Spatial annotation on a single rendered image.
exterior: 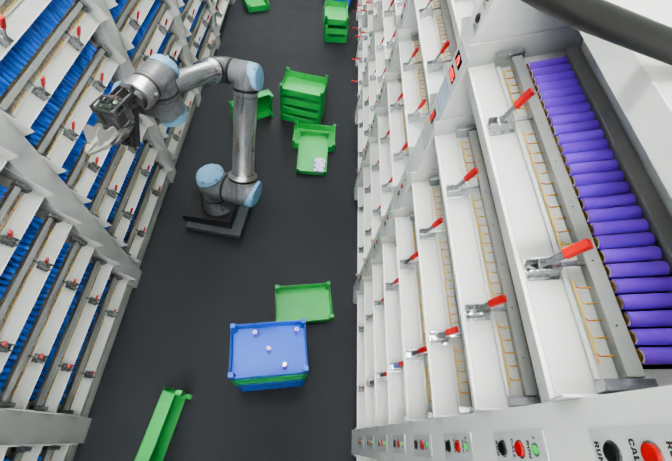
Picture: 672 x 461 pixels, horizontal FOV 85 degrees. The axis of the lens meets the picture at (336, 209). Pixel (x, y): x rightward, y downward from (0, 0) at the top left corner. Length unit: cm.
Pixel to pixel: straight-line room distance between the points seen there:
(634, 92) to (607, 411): 30
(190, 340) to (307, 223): 91
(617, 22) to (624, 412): 33
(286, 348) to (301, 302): 52
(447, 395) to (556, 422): 40
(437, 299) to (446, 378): 17
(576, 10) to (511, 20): 44
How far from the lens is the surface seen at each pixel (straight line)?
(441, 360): 91
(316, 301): 209
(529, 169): 66
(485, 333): 73
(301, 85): 275
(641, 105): 45
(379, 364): 149
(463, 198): 85
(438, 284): 95
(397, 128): 152
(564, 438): 53
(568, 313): 56
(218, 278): 217
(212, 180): 201
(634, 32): 41
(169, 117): 132
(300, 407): 200
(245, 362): 162
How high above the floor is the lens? 199
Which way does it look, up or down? 57 degrees down
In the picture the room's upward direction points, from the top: 12 degrees clockwise
